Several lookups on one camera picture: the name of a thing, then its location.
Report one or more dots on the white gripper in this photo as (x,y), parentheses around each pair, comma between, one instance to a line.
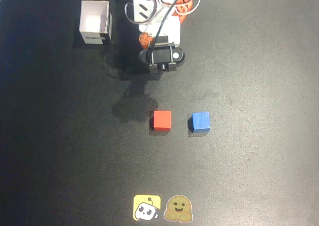
(145,40)

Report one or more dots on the red cube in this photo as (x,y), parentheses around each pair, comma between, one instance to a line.
(162,120)

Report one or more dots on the white and orange robot arm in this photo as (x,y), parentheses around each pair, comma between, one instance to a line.
(143,1)

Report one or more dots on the white cardboard box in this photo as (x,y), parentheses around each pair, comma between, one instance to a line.
(94,19)

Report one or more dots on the blue cube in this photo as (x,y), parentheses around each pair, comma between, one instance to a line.
(201,121)

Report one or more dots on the black felt mat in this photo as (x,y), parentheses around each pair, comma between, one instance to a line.
(249,86)

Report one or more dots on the yellow robot sticker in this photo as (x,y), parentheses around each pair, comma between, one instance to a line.
(147,207)

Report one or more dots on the hugging face sticker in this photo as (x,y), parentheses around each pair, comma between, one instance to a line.
(178,208)

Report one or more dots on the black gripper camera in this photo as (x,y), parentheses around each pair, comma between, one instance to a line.
(162,56)

